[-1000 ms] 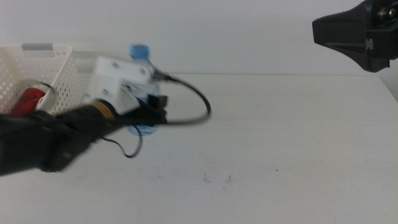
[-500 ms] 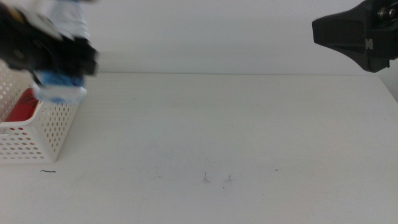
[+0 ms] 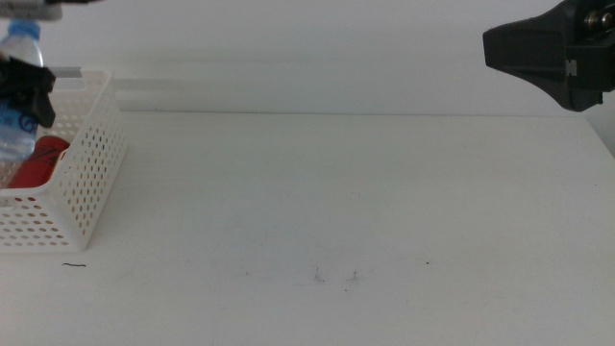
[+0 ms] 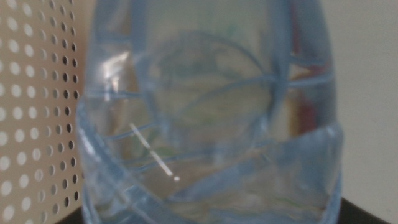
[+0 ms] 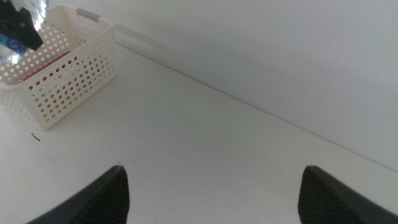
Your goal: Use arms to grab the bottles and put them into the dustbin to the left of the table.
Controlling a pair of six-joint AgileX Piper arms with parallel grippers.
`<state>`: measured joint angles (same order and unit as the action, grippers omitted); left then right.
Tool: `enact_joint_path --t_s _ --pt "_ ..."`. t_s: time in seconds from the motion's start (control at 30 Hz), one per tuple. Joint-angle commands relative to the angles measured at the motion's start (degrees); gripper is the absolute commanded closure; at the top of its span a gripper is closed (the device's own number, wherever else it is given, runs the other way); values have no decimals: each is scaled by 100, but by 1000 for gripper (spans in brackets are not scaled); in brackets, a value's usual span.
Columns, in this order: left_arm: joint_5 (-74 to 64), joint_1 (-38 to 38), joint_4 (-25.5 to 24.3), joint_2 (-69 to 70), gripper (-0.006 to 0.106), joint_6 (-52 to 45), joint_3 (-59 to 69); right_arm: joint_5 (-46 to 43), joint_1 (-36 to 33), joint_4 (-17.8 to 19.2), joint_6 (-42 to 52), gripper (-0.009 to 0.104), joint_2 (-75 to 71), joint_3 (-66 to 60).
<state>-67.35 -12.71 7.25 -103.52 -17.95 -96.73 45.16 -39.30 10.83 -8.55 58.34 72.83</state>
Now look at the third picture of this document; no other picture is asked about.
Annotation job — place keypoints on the small water bottle blue cap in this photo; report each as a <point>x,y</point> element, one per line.
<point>14,137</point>

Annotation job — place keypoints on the small black thread scrap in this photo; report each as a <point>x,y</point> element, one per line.
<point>74,264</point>

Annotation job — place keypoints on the red soda can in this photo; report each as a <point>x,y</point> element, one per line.
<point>38,163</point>

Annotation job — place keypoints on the white perforated plastic basket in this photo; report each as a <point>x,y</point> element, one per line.
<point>91,158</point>

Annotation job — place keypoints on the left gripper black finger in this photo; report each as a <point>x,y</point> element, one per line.
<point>44,96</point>

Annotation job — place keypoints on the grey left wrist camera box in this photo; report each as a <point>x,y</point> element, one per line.
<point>29,12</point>

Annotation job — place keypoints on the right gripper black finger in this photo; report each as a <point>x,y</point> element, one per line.
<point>528,48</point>

